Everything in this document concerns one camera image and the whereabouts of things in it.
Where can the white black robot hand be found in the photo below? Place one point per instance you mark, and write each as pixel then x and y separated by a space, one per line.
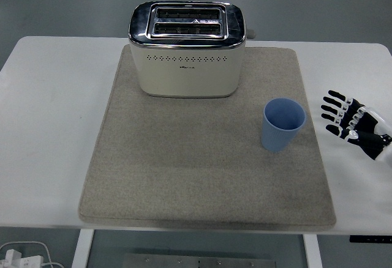
pixel 364 124

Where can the blue ribbed water cup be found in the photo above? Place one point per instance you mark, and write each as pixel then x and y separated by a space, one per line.
pixel 275 136

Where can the black table control panel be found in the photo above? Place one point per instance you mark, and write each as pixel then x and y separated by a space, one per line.
pixel 370 239

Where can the white table leg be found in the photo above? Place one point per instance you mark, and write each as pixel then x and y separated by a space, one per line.
pixel 313 252
pixel 82 249

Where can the beige fabric table mat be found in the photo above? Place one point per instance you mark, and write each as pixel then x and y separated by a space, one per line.
pixel 183 164

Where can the cream chrome two-slot toaster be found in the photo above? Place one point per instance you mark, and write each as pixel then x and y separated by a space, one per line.
pixel 186 72

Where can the grey metal plate with screws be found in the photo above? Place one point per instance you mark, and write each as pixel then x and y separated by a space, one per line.
pixel 199 262

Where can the white power strip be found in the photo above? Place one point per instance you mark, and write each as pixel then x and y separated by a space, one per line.
pixel 26 262

